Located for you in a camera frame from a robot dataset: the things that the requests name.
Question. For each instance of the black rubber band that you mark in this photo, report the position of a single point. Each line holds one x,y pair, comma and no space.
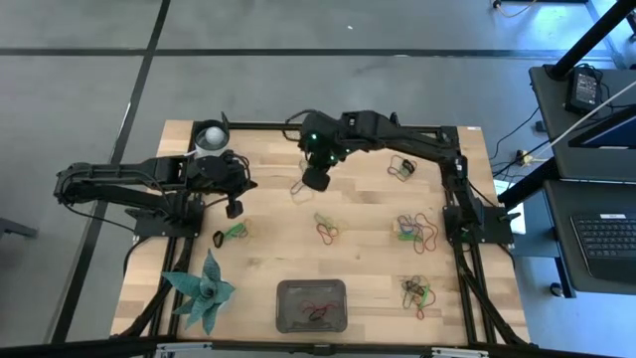
408,166
214,238
314,316
412,286

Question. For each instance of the black rig crossbeam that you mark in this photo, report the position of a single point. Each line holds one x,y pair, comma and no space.
74,346

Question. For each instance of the black keyboard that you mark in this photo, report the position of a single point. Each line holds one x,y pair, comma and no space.
606,243

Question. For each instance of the pile of coloured rubber bands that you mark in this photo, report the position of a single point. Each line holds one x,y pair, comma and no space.
250,229

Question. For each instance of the black stand strut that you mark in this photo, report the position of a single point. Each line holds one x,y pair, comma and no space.
526,186

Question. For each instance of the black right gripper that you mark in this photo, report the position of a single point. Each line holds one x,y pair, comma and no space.
323,141

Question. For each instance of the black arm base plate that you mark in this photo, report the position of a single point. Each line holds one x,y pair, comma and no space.
149,230
497,231

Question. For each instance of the yellow power plug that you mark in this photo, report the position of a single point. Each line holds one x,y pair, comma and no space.
524,159

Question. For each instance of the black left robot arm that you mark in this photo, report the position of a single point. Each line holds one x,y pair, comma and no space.
109,174

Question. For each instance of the small black floor object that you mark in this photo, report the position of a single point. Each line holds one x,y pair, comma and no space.
540,126

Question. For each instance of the black frame bracket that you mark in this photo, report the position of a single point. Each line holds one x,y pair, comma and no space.
225,122
395,118

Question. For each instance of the black desk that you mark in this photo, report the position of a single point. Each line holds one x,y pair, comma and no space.
551,109
559,224

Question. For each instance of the translucent white cup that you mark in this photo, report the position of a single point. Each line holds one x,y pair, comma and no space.
205,148

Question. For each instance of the white rod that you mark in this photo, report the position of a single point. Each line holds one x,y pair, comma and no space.
586,118

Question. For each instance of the black diagonal pole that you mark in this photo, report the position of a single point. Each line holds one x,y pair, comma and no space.
591,37

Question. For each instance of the grey translucent plastic bin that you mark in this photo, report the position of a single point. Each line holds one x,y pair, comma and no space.
285,286

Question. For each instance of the teal artificial plant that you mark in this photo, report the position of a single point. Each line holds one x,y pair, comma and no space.
206,293

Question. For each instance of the black aluminium table frame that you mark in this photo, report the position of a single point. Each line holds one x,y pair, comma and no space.
258,125

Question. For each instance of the blue rubber band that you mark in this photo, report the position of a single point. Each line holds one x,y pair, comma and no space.
405,219

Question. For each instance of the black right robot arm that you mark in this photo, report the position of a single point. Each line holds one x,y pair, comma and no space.
417,141

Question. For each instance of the black monitor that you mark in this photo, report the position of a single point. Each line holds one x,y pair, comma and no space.
616,131

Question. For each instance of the grey chair leg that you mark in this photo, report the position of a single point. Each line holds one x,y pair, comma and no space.
15,228

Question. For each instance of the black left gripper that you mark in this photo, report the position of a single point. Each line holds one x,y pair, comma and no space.
218,171

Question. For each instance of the black caster wheel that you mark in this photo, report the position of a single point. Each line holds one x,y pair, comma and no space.
556,289

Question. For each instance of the white ball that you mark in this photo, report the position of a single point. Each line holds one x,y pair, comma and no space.
214,135

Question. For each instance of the grey camera mount bar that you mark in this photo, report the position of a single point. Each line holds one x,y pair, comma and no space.
199,347

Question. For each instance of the black power adapter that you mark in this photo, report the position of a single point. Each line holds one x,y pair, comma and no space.
582,89

